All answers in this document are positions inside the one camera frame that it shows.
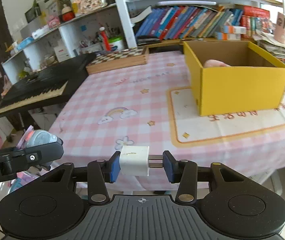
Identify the blue white tissue pack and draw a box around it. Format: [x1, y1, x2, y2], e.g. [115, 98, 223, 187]
[16, 37, 35, 51]

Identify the pink plush pig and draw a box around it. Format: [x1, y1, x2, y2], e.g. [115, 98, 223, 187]
[204, 59, 231, 68]

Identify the white cubby shelf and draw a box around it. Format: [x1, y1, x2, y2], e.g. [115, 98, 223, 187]
[2, 2, 123, 78]

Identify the pen holder with pens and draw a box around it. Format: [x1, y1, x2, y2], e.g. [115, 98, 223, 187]
[79, 27, 121, 54]

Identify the white charger cube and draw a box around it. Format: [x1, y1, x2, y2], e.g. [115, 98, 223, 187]
[119, 145, 164, 179]

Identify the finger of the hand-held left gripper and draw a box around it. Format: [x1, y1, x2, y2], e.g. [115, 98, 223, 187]
[11, 140, 64, 172]

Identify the orange white small box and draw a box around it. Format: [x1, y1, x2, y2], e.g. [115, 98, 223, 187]
[220, 25, 247, 34]
[214, 32, 241, 41]

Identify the pink checked cloth desktop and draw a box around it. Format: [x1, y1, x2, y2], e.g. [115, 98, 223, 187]
[49, 40, 285, 192]

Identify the pink card box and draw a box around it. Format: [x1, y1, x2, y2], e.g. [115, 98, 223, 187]
[273, 11, 285, 45]

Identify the red round bottle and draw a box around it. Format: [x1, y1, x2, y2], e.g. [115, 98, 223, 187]
[62, 4, 76, 22]

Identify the wooden chessboard box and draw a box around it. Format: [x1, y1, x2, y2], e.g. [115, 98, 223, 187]
[86, 46, 150, 75]

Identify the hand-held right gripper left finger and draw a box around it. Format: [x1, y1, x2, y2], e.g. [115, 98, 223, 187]
[39, 150, 121, 207]

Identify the row of leaning books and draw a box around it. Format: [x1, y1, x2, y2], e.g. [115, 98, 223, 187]
[134, 5, 275, 40]

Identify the white box red label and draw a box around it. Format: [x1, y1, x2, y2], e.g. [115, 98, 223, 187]
[54, 45, 70, 62]

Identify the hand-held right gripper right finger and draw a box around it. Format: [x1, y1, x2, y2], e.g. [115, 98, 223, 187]
[163, 150, 248, 205]

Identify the stack of newspapers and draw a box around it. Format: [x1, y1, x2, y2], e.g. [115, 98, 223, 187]
[253, 30, 285, 85]

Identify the black electronic keyboard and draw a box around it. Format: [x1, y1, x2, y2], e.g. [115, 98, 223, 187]
[0, 52, 100, 118]

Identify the cream orange-bordered placemat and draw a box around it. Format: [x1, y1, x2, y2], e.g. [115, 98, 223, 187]
[167, 86, 285, 147]

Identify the white wooden bookshelf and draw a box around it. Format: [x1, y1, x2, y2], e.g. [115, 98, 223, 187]
[110, 0, 285, 48]

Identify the red tube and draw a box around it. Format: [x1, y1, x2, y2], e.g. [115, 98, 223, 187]
[99, 27, 111, 51]

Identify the white jar green lid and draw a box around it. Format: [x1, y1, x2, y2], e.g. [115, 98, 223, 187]
[108, 37, 125, 52]

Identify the yellow cardboard box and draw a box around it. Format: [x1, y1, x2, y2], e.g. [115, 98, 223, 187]
[183, 41, 285, 117]

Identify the small grey blue toy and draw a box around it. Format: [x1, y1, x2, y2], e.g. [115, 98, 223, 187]
[19, 126, 59, 148]

